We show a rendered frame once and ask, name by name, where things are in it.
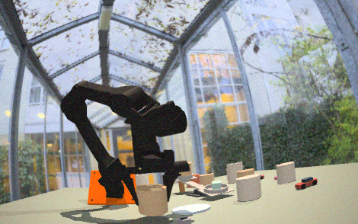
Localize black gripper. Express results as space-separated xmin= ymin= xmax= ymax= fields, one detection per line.
xmin=108 ymin=139 xmax=190 ymax=206

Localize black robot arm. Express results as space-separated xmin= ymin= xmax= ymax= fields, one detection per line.
xmin=61 ymin=80 xmax=187 ymax=199

